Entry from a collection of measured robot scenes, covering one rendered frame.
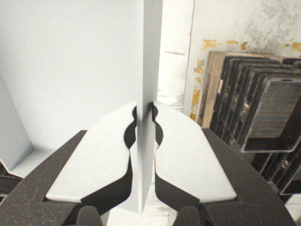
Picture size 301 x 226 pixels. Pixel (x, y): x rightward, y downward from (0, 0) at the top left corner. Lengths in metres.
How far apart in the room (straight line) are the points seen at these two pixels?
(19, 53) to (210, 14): 1.13
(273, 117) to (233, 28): 0.64
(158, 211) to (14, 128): 0.90
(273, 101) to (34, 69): 0.95
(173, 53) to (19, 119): 0.39
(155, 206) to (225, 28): 1.20
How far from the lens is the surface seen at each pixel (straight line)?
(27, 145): 0.30
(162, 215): 1.10
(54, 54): 0.19
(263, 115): 0.99
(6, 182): 0.69
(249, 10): 1.34
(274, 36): 1.46
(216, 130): 1.23
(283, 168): 1.36
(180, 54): 0.49
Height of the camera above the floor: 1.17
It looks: 59 degrees down
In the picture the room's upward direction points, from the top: 179 degrees counter-clockwise
